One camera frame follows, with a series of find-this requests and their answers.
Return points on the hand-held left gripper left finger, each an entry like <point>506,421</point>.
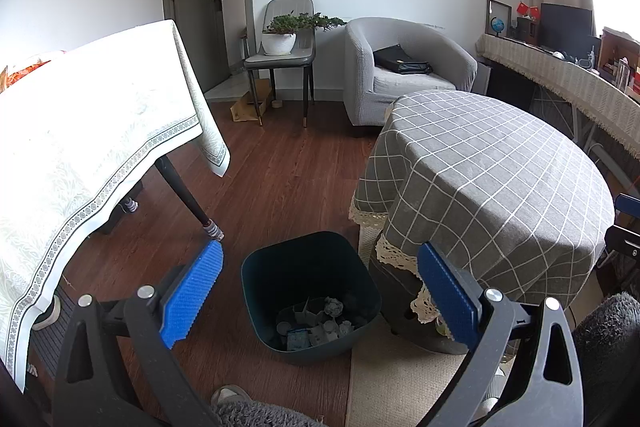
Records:
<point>192,294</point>

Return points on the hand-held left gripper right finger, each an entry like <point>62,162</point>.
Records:
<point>447,299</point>

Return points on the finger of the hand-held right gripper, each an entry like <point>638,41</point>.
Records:
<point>629,207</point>
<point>625,244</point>

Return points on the dark green trash bin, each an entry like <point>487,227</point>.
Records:
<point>280,267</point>

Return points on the dark round table base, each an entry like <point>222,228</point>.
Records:
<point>400,302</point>

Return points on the cream lace under cloth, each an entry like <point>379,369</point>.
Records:
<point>395,257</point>

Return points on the white metal rack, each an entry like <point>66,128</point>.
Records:
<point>578,127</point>

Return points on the beige floor mat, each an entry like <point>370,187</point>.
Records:
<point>400,382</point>

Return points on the person's right leg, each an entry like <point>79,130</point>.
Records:
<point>610,347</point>

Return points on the grey slipper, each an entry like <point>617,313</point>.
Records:
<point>227,393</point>

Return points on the small crumpled tissue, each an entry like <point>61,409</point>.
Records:
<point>333,307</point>

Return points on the crumpled blue packet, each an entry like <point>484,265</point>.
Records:
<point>298,340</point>

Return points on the round table with checked cloth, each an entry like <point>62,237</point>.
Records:
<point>475,167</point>

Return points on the sideboard with cream cloth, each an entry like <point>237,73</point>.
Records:
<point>550,72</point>

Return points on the black monitor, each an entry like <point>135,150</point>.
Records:
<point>565,27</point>

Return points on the brown cardboard box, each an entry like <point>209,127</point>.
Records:
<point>245,109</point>

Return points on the table with pale green cloth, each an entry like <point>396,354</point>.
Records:
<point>75,132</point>

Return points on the dark wooden box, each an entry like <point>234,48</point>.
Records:
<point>526,29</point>

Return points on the small red flags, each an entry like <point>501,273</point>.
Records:
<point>527,9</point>

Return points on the small blue globe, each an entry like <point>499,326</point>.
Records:
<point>498,26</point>

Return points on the grey armchair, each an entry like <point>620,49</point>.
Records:
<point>360,72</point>

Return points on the black handbag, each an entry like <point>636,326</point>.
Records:
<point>400,59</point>

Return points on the grey door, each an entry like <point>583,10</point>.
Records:
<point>200,32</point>

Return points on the potted plant white pot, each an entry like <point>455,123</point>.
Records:
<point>278,43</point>

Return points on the orange snack bag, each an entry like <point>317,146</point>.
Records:
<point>20,74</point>

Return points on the grey dining chair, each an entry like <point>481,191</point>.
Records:
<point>295,7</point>

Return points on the wooden picture frame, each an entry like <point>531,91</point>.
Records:
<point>500,7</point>

